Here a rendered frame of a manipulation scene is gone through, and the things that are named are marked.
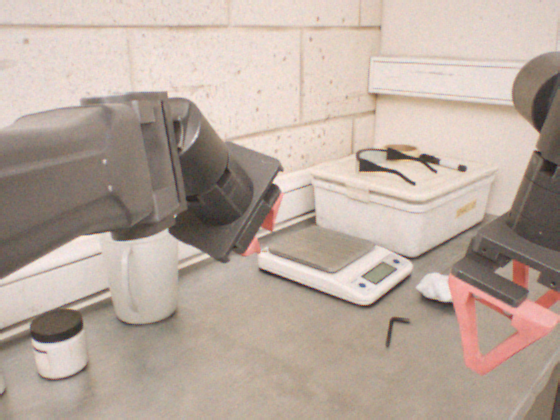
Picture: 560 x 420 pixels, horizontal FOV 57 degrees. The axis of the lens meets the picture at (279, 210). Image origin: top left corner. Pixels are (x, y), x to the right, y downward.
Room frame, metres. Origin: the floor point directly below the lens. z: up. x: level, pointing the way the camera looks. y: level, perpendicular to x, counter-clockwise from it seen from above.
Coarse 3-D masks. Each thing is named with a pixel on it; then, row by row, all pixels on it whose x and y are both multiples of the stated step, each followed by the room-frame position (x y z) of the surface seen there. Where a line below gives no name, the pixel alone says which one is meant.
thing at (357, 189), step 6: (348, 180) 1.06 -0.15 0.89; (354, 180) 1.05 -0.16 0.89; (360, 180) 1.04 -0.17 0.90; (366, 180) 1.04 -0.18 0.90; (348, 186) 1.06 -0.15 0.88; (354, 186) 1.05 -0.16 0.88; (360, 186) 1.04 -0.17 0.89; (366, 186) 1.02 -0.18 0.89; (348, 192) 1.06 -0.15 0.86; (354, 192) 1.05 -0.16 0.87; (360, 192) 1.04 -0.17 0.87; (366, 192) 1.03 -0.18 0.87; (354, 198) 1.05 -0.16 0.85; (360, 198) 1.04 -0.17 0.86; (366, 198) 1.03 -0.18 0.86
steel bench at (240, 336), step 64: (256, 256) 0.98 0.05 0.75; (448, 256) 0.98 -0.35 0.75; (192, 320) 0.73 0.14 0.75; (256, 320) 0.73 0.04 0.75; (320, 320) 0.73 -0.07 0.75; (384, 320) 0.73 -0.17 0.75; (448, 320) 0.73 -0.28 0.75; (64, 384) 0.57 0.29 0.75; (128, 384) 0.57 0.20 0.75; (192, 384) 0.57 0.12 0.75; (256, 384) 0.57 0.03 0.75; (320, 384) 0.57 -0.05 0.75; (384, 384) 0.57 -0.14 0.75; (448, 384) 0.57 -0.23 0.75; (512, 384) 0.57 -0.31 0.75
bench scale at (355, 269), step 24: (288, 240) 0.96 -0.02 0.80; (312, 240) 0.96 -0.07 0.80; (336, 240) 0.96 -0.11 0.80; (360, 240) 0.96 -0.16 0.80; (264, 264) 0.91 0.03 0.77; (288, 264) 0.87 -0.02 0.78; (312, 264) 0.85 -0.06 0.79; (336, 264) 0.84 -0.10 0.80; (360, 264) 0.87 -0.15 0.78; (384, 264) 0.88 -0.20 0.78; (408, 264) 0.90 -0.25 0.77; (336, 288) 0.80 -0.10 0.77; (360, 288) 0.79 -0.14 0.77; (384, 288) 0.81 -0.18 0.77
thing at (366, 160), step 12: (360, 156) 1.16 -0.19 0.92; (372, 156) 1.19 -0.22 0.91; (384, 156) 1.19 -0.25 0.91; (396, 156) 1.18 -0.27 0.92; (408, 156) 1.16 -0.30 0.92; (360, 168) 1.09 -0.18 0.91; (372, 168) 1.07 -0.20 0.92; (384, 168) 1.05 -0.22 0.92; (432, 168) 1.12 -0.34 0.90; (408, 180) 1.02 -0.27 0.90
